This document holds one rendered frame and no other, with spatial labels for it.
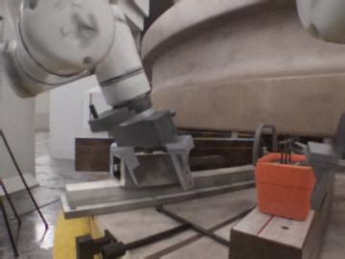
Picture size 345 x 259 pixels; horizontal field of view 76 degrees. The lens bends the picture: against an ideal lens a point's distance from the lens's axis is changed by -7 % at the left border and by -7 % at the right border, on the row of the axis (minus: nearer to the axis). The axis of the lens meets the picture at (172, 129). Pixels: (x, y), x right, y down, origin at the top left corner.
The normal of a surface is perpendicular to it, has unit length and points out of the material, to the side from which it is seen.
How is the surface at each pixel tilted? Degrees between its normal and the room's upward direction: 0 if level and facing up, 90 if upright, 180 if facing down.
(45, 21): 95
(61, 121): 90
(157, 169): 90
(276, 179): 97
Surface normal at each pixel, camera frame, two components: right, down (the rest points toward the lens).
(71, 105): -0.27, 0.04
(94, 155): 0.13, 0.04
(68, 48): 0.58, 0.15
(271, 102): -0.65, 0.02
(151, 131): -0.55, 0.42
